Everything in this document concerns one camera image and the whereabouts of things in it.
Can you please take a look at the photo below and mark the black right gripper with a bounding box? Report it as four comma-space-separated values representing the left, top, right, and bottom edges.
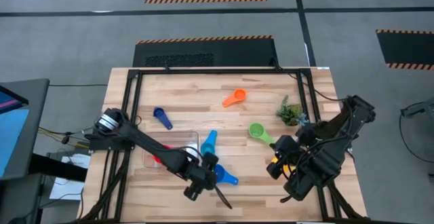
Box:
267, 134, 301, 181

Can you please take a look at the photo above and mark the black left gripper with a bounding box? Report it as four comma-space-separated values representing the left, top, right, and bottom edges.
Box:
182, 151, 234, 210

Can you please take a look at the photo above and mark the blue measuring cup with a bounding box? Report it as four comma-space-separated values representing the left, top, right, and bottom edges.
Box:
214, 164, 239, 186

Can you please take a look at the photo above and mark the green measuring cup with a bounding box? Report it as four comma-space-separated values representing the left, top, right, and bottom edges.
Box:
248, 122, 275, 145

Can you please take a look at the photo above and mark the cyan measuring cup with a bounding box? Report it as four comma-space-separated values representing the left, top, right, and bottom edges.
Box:
200, 130, 218, 157

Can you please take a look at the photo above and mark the orange measuring cup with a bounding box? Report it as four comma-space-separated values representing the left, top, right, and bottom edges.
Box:
222, 88, 248, 109

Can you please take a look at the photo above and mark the small purple measuring cup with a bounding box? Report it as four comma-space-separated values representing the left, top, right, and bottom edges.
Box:
153, 107, 174, 131

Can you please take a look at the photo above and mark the potted succulent plant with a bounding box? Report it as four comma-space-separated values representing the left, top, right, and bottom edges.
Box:
275, 95, 309, 128

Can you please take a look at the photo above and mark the clear plastic bin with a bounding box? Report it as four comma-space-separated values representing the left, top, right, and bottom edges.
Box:
142, 131, 201, 170

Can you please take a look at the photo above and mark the grey stand leg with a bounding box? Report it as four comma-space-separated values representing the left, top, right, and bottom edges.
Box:
401, 97, 434, 119

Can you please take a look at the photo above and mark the white paper sheet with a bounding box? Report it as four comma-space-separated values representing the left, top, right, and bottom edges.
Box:
49, 153, 92, 201

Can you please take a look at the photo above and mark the black monitor base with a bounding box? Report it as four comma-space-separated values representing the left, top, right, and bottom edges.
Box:
28, 153, 88, 183

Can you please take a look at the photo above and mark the black computer monitor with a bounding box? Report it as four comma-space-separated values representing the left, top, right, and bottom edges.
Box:
0, 78, 51, 181

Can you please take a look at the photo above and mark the thin black cable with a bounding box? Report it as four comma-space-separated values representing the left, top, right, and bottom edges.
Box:
286, 73, 340, 102

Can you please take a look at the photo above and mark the black aluminium table frame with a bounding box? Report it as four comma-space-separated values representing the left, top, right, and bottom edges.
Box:
77, 67, 369, 223

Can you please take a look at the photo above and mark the black floor cable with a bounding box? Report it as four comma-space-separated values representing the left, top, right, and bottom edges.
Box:
399, 110, 434, 164

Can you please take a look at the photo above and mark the yellow cable bundle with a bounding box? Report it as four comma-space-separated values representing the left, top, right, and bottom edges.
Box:
37, 126, 91, 147

